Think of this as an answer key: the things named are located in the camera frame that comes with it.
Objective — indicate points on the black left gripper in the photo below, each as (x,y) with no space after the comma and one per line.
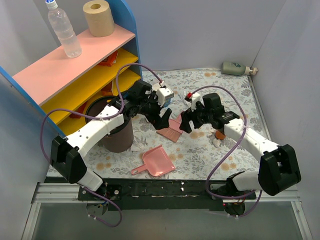
(155,115)

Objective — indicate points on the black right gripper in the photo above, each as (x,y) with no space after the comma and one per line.
(192,117)

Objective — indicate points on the pink hand brush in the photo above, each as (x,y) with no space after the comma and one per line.
(173,132)

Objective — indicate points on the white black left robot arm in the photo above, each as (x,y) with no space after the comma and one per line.
(67,154)

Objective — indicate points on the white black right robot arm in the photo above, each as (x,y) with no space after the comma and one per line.
(278,164)

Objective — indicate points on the white paper scrap near bottle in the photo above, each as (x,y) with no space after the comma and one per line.
(212,131)

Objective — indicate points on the floral table mat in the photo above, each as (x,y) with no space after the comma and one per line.
(193,155)

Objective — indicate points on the crumpled white paper scrap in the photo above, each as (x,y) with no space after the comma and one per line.
(182,96)

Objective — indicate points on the orange bottle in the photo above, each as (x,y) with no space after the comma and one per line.
(219,135)

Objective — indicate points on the small white paper scrap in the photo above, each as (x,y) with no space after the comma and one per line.
(217,143)

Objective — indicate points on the white paper scrap by bin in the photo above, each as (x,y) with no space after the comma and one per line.
(137,147)

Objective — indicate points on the pink dustpan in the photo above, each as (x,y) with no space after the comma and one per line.
(156,161)

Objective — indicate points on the brown trash bin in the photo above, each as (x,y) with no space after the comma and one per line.
(122,137)

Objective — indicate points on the grey green lotion bottle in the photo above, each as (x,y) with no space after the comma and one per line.
(237,69)

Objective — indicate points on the orange snack packet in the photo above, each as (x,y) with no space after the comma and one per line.
(110,60)

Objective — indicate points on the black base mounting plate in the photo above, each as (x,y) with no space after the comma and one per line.
(160,194)

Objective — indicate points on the colourful wooden shelf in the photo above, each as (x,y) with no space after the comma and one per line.
(57,84)

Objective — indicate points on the brown paper roll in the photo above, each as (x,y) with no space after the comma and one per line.
(99,18)

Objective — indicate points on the clear plastic water bottle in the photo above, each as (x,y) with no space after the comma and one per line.
(63,29)

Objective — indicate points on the aluminium frame rail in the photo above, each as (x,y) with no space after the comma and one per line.
(63,211)

